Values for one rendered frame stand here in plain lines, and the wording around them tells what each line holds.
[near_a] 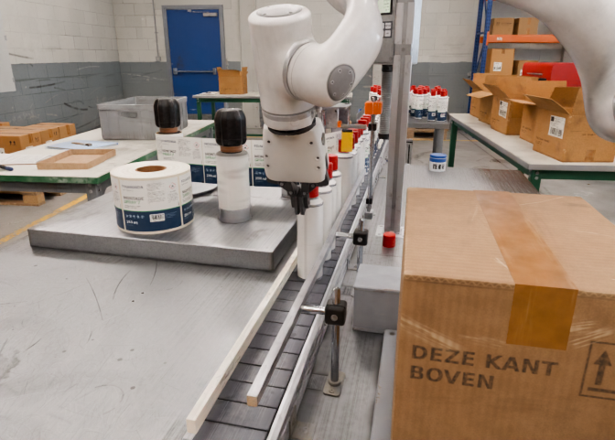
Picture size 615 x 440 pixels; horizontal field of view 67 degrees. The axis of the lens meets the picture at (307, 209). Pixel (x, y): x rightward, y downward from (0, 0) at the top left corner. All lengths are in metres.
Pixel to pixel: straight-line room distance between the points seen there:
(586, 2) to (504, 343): 0.61
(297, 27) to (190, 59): 8.61
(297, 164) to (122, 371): 0.43
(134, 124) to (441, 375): 2.81
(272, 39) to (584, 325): 0.47
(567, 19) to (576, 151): 1.89
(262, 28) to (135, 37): 9.04
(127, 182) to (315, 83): 0.72
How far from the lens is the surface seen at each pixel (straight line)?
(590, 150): 2.81
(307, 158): 0.72
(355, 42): 0.61
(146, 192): 1.20
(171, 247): 1.17
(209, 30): 9.12
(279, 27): 0.63
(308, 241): 0.89
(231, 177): 1.22
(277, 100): 0.66
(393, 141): 1.25
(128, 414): 0.75
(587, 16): 0.92
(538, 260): 0.50
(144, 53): 9.60
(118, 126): 3.16
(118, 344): 0.90
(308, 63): 0.60
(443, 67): 8.90
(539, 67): 6.76
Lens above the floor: 1.31
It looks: 18 degrees down
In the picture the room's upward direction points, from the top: straight up
